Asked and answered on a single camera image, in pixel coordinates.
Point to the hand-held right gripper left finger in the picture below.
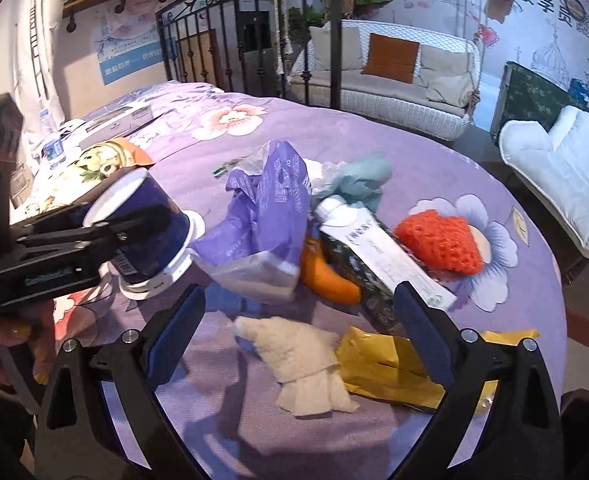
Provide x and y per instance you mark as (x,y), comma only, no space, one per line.
(174,332)

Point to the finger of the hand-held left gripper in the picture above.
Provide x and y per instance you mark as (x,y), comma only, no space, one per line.
(54,217)
(94,242)

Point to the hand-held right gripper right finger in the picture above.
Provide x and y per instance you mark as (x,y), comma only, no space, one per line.
(422,332)

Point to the yellow packet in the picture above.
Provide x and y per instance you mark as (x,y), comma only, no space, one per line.
(374,365)

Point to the blue paper cup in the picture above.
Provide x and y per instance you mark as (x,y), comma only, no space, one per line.
(159,210)

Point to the white drink carton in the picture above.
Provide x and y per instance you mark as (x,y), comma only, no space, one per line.
(374,245)

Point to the orange banana-shaped object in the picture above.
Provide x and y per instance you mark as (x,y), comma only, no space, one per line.
(329,280)

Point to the person's left hand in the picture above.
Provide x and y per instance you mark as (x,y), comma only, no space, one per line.
(12,330)

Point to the clear water bottle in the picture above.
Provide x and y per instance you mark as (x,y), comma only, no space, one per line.
(53,150)

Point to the illustrated orange paper bag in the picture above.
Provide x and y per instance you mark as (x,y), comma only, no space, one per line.
(99,160)

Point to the white flat box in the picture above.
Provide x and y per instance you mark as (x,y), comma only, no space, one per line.
(119,122)

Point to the white crumpled tissue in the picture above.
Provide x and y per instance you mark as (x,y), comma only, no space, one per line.
(299,355)

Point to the small yellow tag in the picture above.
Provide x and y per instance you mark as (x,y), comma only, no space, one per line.
(519,225)

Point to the small green wrapper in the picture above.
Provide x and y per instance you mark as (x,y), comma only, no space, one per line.
(223,170)

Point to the purple plastic bag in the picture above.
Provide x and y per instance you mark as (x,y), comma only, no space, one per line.
(269,210)

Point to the teal cloth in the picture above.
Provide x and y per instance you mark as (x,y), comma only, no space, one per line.
(364,175)

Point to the purple floral bedsheet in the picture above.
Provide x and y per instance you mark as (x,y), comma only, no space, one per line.
(374,130)

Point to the white lounge chair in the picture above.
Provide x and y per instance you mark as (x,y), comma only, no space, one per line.
(564,170)

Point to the white wicker swing sofa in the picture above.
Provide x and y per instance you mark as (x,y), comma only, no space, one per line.
(399,110)

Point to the green patterned cabinet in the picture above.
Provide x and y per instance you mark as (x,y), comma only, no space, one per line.
(529,95)

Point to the beige cushion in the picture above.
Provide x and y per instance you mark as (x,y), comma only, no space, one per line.
(447,72)
(337,47)

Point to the orange cushion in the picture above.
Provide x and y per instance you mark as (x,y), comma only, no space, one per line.
(390,59)

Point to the black iron railing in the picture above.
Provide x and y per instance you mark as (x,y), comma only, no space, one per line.
(335,60)

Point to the blue wall poster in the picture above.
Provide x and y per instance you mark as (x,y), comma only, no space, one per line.
(119,60)

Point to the large printed wall poster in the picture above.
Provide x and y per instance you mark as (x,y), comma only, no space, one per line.
(524,20)

